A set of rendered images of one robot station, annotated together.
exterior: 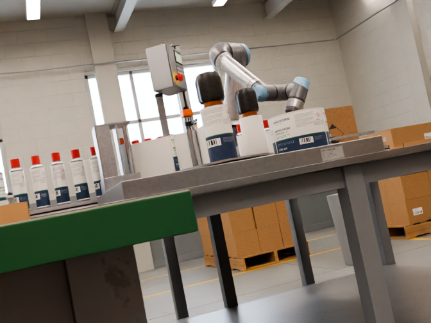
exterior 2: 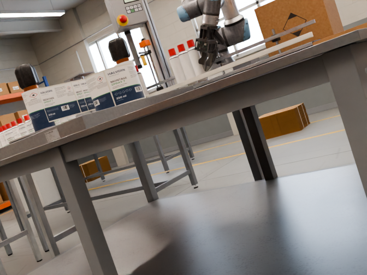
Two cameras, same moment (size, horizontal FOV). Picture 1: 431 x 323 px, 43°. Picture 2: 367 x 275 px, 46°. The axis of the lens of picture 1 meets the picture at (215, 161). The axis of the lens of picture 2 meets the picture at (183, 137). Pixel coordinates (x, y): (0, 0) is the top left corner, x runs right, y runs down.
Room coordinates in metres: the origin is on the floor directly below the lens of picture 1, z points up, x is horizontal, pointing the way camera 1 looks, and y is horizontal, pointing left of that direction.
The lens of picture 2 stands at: (1.09, -1.87, 0.80)
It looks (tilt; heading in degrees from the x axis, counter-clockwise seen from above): 4 degrees down; 56
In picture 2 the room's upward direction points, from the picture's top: 19 degrees counter-clockwise
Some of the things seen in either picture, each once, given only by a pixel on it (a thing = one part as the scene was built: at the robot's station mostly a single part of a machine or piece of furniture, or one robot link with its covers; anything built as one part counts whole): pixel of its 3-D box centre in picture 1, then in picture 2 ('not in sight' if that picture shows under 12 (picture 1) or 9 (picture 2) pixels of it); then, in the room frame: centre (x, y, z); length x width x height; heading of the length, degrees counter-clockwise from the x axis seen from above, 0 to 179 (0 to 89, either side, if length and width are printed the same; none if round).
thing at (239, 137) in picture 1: (244, 147); (177, 69); (2.35, -0.14, 0.98); 0.05 x 0.05 x 0.20
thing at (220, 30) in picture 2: not in sight; (215, 40); (2.76, 0.00, 1.10); 0.13 x 0.12 x 0.14; 129
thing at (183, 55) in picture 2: not in sight; (187, 65); (2.36, -0.20, 0.98); 0.05 x 0.05 x 0.20
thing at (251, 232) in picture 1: (246, 222); not in sight; (6.33, -0.22, 0.45); 1.20 x 0.83 x 0.89; 21
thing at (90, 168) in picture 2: not in sight; (91, 170); (4.48, 6.87, 0.18); 0.64 x 0.52 x 0.37; 23
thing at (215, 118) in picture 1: (215, 117); (34, 98); (1.67, -0.03, 1.04); 0.09 x 0.09 x 0.29
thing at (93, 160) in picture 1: (98, 172); not in sight; (2.14, 0.46, 0.98); 0.05 x 0.05 x 0.20
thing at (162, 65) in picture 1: (167, 70); (126, 10); (2.34, 0.13, 1.38); 0.17 x 0.10 x 0.19; 164
